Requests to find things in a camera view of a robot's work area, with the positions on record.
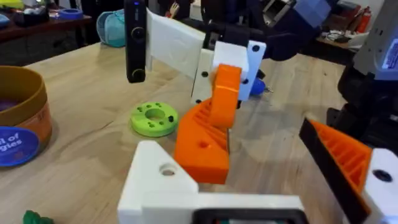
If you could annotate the white orange left gripper right finger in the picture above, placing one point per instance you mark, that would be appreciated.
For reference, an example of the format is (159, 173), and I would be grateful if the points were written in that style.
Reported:
(345, 161)

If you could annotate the bare white left gripper left finger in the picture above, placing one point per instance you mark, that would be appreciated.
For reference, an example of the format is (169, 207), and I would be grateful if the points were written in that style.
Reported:
(152, 174)

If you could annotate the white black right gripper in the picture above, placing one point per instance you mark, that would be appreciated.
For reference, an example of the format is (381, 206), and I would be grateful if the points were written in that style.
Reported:
(174, 43)

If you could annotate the orange ribbed wedge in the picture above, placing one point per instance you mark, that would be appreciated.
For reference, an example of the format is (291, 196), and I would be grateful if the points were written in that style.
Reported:
(199, 155)

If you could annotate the blue electric screwdriver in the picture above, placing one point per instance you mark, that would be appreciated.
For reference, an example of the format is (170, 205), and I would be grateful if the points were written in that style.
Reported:
(257, 87)

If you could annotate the green toy vegetable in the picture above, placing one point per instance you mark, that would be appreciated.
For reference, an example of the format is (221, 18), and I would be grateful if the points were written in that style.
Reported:
(35, 218)

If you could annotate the green disc with holes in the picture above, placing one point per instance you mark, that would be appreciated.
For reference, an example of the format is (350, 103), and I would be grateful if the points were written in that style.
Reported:
(154, 123)

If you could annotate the teal bag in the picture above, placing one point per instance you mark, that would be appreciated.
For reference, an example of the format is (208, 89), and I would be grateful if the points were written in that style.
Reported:
(112, 29)

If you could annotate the red fire extinguisher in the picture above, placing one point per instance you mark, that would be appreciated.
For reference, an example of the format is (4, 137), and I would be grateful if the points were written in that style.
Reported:
(364, 20)

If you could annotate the brown toy tub blue label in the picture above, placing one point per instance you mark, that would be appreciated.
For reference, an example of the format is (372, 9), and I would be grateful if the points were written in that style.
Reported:
(21, 105)

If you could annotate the blue tape roll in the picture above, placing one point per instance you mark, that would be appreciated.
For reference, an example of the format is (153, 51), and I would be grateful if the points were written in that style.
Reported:
(71, 14)

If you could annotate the dark wooden side table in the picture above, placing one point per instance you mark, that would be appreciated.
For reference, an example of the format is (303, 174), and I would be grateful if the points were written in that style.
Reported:
(37, 29)

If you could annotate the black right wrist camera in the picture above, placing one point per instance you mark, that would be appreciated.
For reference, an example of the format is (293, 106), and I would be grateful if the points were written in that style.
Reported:
(136, 46)

